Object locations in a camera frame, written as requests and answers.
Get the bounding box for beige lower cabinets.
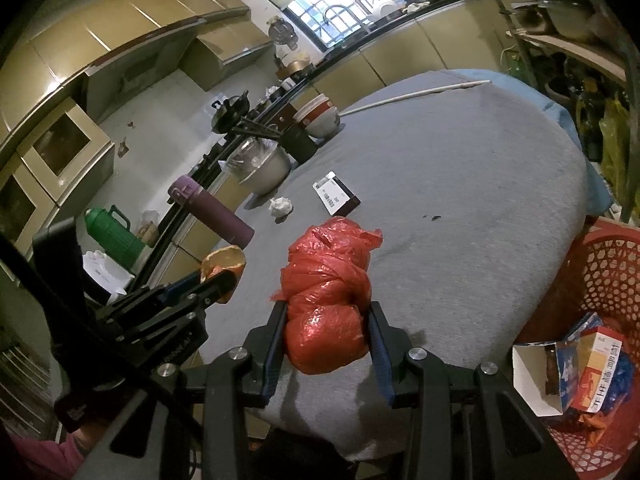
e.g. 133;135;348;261
170;0;516;256

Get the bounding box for bowl with plastic bag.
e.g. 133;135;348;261
137;210;162;247

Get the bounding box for black countertop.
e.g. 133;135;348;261
130;0;531;296

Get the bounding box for red plastic bag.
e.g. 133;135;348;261
272;216;385;375

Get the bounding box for beige upper cabinets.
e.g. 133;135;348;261
0;0;273;126

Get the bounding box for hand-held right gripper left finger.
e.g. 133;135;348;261
100;302;291;480

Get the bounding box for blue plastic shoe cover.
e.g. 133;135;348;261
607;352;637;411

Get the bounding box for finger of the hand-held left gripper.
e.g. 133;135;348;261
127;269;221;306
100;266;244;341

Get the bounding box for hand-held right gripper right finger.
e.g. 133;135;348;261
367;302;576;480

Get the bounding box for red plastic basket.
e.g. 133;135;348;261
515;217;640;476

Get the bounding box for white rod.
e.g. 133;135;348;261
345;78;493;115

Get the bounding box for orange peel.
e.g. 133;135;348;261
200;245;247;282

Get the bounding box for wok with lid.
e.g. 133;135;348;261
210;91;251;133

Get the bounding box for green thermos jug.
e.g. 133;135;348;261
84;205;146;266

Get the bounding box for blue white carton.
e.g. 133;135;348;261
511;341;576;417

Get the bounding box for blue foil packet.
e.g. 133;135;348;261
565;312;606;342

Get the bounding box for red and white box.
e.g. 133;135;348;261
570;327;625;413

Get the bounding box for black cup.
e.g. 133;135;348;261
280;122;319;163

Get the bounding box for glass door wall cabinet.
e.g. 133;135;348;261
0;97;116;261

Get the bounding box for black gas stove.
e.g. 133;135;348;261
192;110;281;186

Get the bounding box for large steel pot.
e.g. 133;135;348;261
537;0;596;41

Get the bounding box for brass pot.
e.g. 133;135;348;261
282;57;313;78

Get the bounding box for metal faucet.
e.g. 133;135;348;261
322;4;358;36

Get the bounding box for white pot with glass lid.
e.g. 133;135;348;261
225;137;292;195

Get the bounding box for metal shelf rack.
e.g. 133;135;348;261
470;0;640;221

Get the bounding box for person's left forearm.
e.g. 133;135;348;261
0;422;108;480

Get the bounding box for purple thermos bottle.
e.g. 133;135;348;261
167;175;255;250

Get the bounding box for blue table cover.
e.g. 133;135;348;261
542;100;613;216

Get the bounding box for white and black box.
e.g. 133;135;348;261
312;171;361;216

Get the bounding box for small steel pot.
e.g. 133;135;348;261
512;4;546;31

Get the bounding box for hanging metal strainer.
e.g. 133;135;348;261
267;16;298;48

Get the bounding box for range hood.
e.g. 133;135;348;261
82;15;251;111

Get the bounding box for beige cabinets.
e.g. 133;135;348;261
0;0;273;126
170;0;516;256

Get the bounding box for yellow plastic bag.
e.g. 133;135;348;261
597;100;633;196

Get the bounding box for stacked white bowls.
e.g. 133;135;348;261
292;92;342;139

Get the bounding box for black cable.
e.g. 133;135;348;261
0;237;211;463

